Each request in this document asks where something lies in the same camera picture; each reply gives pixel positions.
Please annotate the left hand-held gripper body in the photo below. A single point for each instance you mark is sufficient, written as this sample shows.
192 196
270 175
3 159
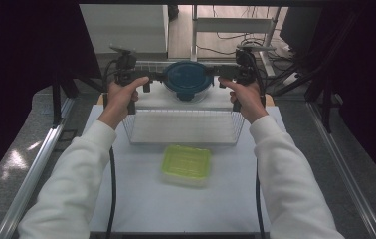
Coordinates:
125 66

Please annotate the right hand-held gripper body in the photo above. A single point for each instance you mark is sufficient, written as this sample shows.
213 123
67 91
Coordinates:
245 68

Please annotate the round glass container blue lid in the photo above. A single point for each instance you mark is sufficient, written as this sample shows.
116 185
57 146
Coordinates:
186 78

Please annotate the person's right hand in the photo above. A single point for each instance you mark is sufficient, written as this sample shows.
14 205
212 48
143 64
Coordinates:
247 99

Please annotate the person's left hand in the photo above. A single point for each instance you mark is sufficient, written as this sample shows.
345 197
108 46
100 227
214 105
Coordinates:
119 99

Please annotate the white cabinet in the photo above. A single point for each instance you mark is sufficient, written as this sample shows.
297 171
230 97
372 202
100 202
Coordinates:
126 28

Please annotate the white metal stand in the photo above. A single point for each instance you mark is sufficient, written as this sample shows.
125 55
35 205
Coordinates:
232 25

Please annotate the dark monitor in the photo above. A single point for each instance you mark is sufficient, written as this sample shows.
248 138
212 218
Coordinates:
300 30

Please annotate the black metal stand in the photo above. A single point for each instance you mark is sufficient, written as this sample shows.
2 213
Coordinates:
325 106
56 103

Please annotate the rectangular plastic container green lid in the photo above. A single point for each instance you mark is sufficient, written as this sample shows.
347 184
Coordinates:
186 164

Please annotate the dark curtain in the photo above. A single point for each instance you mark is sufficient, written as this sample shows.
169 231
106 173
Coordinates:
20 49
368 83

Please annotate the aluminium rail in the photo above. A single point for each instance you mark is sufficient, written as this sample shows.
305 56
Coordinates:
32 176
345 172

